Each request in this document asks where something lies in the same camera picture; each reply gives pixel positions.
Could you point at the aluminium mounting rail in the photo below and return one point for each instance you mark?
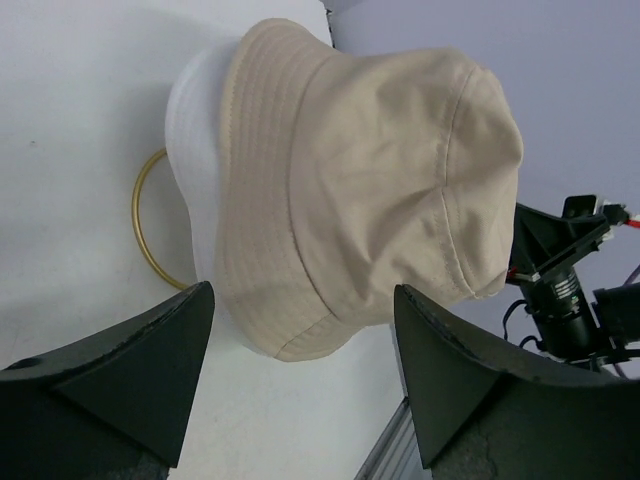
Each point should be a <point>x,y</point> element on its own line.
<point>395,452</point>

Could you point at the beige bucket hat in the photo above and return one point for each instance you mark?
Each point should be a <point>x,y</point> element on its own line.
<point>344,176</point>

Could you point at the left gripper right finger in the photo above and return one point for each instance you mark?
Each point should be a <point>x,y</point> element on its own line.
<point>481,403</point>

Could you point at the white bucket hat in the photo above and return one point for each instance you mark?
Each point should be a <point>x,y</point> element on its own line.
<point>191,137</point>

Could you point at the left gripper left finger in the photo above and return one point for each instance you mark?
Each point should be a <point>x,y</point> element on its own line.
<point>120,398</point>

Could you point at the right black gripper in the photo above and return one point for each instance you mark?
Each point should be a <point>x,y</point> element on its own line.
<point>544,244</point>

